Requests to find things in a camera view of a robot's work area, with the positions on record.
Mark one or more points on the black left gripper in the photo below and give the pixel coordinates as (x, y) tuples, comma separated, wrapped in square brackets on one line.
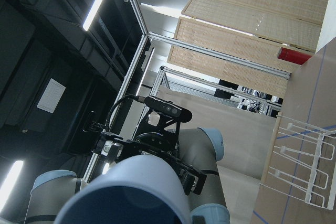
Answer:
[(155, 150)]

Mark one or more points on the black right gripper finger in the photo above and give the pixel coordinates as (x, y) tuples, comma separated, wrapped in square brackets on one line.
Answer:
[(198, 219)]

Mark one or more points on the blue plastic cup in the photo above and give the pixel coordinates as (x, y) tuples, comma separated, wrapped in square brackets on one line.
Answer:
[(139, 189)]

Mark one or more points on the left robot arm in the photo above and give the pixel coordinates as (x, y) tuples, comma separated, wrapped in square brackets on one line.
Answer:
[(53, 189)]

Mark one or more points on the white cup holder rack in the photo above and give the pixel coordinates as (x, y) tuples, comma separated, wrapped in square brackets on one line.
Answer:
[(301, 162)]

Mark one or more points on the red cylinder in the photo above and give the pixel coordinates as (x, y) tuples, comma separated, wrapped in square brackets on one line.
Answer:
[(293, 56)]

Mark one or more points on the wooden slatted screen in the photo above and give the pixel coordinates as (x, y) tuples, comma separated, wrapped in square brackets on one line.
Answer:
[(251, 30)]

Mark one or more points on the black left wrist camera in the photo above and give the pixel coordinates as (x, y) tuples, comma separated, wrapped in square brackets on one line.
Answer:
[(171, 116)]

